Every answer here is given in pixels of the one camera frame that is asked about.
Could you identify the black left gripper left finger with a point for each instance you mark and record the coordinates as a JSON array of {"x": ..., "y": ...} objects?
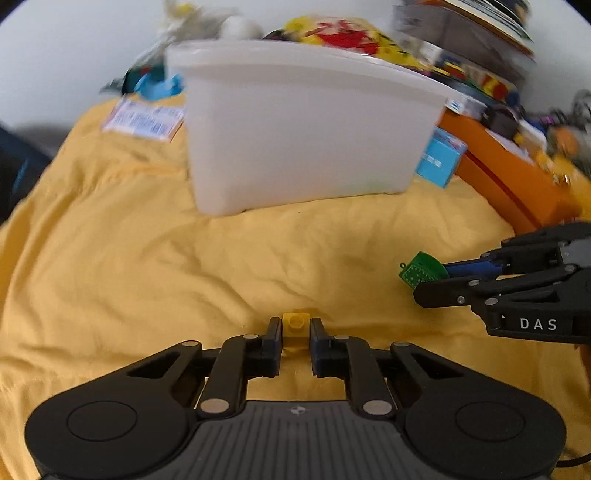
[{"x": 228, "y": 370}]

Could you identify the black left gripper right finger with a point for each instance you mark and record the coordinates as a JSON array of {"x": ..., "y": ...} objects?
[{"x": 352, "y": 360}]

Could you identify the small yellow toy brick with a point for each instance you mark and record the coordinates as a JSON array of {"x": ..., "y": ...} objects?
[{"x": 296, "y": 330}]

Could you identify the orange box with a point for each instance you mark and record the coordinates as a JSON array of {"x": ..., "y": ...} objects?
[{"x": 521, "y": 193}]

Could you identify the green toy fence piece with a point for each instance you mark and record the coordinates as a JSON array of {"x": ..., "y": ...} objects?
[{"x": 423, "y": 268}]

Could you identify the light blue cardboard box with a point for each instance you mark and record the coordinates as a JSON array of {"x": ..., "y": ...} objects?
[{"x": 441, "y": 158}]

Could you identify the yellow cloth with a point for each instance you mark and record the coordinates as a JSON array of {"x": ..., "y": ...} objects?
[{"x": 108, "y": 261}]

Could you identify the black device on box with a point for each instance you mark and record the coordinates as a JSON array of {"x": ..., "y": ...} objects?
[{"x": 500, "y": 120}]

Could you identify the white blue small carton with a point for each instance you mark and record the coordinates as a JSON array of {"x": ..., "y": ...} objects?
[{"x": 465, "y": 105}]

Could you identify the white translucent plastic bin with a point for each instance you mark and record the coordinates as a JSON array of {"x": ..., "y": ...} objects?
[{"x": 271, "y": 123}]

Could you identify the white printed card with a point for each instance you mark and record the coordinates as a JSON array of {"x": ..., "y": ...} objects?
[{"x": 142, "y": 120}]

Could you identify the yellow red plastic bag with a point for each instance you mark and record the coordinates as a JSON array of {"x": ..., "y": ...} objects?
[{"x": 347, "y": 33}]

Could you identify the white plastic bag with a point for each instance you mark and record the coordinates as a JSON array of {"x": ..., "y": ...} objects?
[{"x": 186, "y": 21}]

